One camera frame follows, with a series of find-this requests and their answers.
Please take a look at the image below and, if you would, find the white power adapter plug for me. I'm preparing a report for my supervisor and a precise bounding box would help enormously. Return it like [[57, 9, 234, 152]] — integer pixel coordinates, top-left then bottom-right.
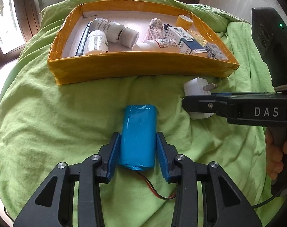
[[183, 77, 217, 120]]

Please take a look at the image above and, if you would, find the green white medicine box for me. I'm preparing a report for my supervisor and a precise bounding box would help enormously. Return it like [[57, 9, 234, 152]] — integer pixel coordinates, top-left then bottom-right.
[[204, 43, 228, 61]]

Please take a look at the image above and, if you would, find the blue battery pack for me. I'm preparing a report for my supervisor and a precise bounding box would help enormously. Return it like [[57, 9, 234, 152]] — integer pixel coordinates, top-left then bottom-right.
[[119, 105, 157, 171]]

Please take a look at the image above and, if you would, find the white bottle red label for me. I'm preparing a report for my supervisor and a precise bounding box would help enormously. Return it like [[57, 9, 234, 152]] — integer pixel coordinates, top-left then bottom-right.
[[132, 38, 180, 53]]

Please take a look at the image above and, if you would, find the yellow round jar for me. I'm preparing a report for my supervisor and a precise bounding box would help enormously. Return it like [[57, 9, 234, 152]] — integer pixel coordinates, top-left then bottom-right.
[[175, 14, 194, 31]]

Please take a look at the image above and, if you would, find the pink white cream tube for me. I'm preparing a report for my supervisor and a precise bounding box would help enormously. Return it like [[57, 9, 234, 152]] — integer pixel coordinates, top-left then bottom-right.
[[146, 18, 163, 40]]

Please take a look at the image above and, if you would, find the white bottle green label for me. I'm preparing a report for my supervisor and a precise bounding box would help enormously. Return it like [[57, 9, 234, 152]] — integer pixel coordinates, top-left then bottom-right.
[[90, 17, 139, 48]]

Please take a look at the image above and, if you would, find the black marker pen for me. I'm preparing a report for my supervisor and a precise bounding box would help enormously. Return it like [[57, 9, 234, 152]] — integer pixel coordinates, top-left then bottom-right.
[[75, 22, 92, 56]]

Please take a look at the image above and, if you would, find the small white pill bottle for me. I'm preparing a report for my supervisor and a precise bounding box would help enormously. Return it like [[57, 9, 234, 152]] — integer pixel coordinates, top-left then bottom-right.
[[83, 30, 109, 55]]

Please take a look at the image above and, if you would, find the right hand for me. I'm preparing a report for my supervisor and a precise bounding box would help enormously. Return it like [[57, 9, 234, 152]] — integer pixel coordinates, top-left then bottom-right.
[[265, 128, 287, 180]]

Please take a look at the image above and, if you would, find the blue white medicine box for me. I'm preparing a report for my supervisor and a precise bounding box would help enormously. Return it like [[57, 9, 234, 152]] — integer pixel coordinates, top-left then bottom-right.
[[164, 26, 207, 57]]

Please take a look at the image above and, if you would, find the green bed sheet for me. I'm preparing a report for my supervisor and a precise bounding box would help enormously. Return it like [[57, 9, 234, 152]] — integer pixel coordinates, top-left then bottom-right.
[[0, 0, 273, 226]]

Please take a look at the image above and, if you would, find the green patterned pillow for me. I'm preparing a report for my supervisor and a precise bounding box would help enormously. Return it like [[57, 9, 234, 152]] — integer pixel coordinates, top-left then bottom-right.
[[193, 3, 251, 24]]

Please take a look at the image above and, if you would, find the yellow cardboard tray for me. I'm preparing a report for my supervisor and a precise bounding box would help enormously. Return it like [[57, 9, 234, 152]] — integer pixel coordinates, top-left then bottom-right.
[[48, 0, 239, 85]]

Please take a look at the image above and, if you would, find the red black battery wire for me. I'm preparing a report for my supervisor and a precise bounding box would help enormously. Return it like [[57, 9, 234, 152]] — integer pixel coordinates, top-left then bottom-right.
[[136, 169, 177, 201]]

